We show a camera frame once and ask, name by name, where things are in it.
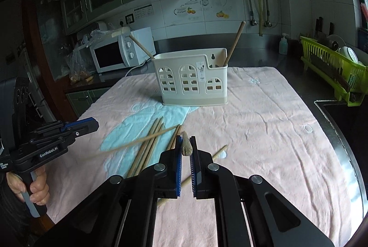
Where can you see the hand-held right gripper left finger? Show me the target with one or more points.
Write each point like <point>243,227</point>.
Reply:
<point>178,166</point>

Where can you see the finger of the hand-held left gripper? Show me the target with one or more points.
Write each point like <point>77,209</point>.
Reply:
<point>84,129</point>
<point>79,121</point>

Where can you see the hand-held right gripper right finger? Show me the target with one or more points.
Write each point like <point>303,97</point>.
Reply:
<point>193,175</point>

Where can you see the cream plastic utensil holder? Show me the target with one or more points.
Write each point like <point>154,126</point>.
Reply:
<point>172,94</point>

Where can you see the person's left hand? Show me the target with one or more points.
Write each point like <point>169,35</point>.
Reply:
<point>40,186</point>

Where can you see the green base cabinet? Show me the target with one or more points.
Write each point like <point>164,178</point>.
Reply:
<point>83,100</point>

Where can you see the small tan food piece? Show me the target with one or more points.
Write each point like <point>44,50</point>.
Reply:
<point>88,79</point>

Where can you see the clear plastic food bag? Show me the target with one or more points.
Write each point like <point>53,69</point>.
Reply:
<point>76,63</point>

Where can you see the pink and blue towel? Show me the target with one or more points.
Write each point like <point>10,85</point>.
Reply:
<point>258,126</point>

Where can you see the white kitchen appliance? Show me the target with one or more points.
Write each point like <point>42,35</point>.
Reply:
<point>101,26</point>

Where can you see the white microwave oven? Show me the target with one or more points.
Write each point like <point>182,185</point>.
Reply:
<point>138,43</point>

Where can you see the plastic-wrapped cream packet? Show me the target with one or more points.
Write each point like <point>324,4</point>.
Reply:
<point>122,32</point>

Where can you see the green soap pump bottle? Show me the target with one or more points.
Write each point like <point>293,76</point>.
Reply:
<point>283,46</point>

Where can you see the steel sink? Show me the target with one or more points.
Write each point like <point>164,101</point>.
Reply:
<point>345,120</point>

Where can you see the lime green dish rack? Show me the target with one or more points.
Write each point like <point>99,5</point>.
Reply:
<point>325,54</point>

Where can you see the yellow gas pipe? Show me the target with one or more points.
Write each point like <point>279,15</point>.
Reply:
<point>260,3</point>

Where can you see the white plate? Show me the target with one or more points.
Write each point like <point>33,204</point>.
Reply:
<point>335,41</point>

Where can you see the white stacked bowls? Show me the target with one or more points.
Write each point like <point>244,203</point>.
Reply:
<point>349,54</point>

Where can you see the brown wooden door frame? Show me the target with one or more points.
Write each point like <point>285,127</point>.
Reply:
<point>30,28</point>

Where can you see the black wall socket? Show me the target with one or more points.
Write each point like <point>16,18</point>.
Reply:
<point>130,19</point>

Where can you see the printed wall label sheet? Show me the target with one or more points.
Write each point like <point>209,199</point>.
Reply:
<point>143,12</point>

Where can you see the teapot wall sticker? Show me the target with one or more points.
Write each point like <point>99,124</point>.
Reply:
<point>205,1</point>

